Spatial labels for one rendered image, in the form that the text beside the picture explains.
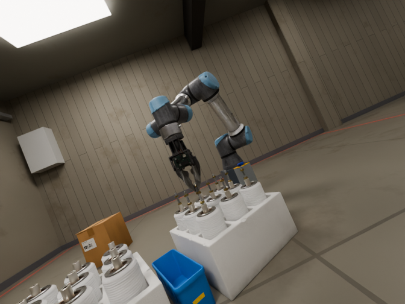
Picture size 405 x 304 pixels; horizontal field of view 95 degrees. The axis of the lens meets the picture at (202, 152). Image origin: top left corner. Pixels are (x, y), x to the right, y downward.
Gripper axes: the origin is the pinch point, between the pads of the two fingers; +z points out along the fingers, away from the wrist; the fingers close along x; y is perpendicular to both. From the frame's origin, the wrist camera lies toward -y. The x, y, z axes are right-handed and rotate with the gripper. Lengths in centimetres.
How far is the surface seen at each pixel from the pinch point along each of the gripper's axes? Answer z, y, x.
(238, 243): 22.3, 5.6, 6.4
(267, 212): 20.0, -4.3, 20.8
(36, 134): -152, -209, -237
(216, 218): 12.1, 4.5, 2.7
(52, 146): -125, -213, -224
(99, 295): 16.4, 14.8, -37.5
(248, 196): 12.9, -8.8, 16.8
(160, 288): 17.9, 20.9, -15.9
